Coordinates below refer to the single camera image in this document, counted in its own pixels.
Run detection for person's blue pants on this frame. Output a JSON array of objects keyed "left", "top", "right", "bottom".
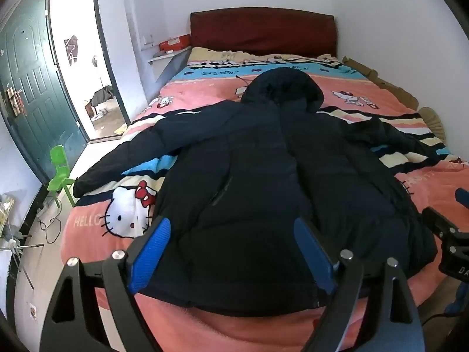
[{"left": 444, "top": 285, "right": 469, "bottom": 317}]

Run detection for red wall decoration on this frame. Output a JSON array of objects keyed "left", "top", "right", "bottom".
[{"left": 64, "top": 35, "right": 81, "bottom": 66}]

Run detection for red box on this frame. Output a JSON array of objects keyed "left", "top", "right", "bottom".
[{"left": 159, "top": 34, "right": 192, "bottom": 53}]

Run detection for black floor cable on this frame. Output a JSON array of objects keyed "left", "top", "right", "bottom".
[{"left": 37, "top": 205, "right": 63, "bottom": 244}]

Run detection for dark door frame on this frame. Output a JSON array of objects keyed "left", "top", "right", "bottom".
[{"left": 91, "top": 0, "right": 131, "bottom": 126}]

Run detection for beige pleated cushion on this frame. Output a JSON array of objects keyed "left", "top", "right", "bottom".
[{"left": 419, "top": 107, "right": 446, "bottom": 141}]

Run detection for cartoon cat printed blanket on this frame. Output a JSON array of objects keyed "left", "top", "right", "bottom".
[{"left": 60, "top": 46, "right": 469, "bottom": 352}]

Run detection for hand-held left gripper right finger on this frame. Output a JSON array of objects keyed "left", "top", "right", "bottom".
[{"left": 294, "top": 217, "right": 427, "bottom": 352}]

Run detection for dark cloth over table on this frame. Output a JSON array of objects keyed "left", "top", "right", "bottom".
[{"left": 90, "top": 85, "right": 116, "bottom": 108}]

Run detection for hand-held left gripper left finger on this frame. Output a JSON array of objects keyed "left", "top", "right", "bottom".
[{"left": 41, "top": 216, "right": 172, "bottom": 352}]

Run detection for green plastic chair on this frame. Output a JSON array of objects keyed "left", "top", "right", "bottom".
[{"left": 47, "top": 145, "right": 77, "bottom": 208}]

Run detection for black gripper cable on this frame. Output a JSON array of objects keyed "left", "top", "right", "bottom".
[{"left": 421, "top": 310, "right": 451, "bottom": 328}]

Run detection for dark red headboard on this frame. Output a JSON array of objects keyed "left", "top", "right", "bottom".
[{"left": 190, "top": 7, "right": 338, "bottom": 58}]

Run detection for door handle plate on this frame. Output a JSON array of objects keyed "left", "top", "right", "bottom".
[{"left": 3, "top": 87, "right": 27, "bottom": 117}]

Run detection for black hooded puffer jacket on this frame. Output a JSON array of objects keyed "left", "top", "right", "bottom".
[{"left": 72, "top": 67, "right": 451, "bottom": 318}]

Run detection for folding metal rack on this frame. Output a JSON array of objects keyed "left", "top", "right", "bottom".
[{"left": 0, "top": 191, "right": 45, "bottom": 290}]

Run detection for white bedside shelf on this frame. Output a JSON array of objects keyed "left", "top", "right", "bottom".
[{"left": 148, "top": 46, "right": 193, "bottom": 83}]

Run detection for green door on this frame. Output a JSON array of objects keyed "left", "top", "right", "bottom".
[{"left": 0, "top": 0, "right": 89, "bottom": 185}]

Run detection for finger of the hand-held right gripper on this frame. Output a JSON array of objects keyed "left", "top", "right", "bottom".
[
  {"left": 421, "top": 207, "right": 459, "bottom": 242},
  {"left": 454, "top": 187, "right": 469, "bottom": 210}
]

